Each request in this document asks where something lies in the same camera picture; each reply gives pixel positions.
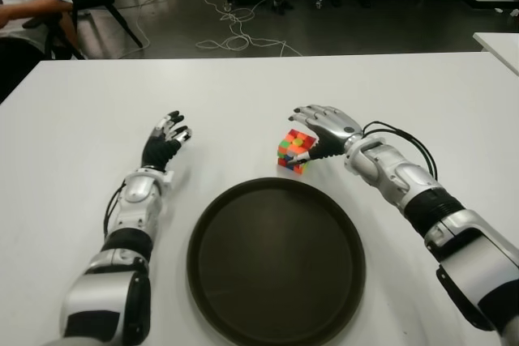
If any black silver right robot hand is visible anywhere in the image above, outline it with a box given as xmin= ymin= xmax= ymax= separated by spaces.
xmin=285 ymin=104 xmax=364 ymax=169

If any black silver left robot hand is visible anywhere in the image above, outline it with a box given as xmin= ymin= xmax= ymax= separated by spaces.
xmin=140 ymin=110 xmax=193 ymax=173

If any multicoloured Rubik's cube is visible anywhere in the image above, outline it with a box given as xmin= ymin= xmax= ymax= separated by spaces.
xmin=277 ymin=128 xmax=318 ymax=176

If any dark brown round plate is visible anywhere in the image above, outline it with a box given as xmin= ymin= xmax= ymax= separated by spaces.
xmin=186 ymin=177 xmax=367 ymax=346

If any white side table corner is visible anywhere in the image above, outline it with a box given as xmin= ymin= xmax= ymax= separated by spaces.
xmin=472 ymin=32 xmax=519 ymax=78

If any white cable on floor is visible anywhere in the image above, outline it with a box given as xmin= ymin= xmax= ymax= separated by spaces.
xmin=135 ymin=0 xmax=303 ymax=58

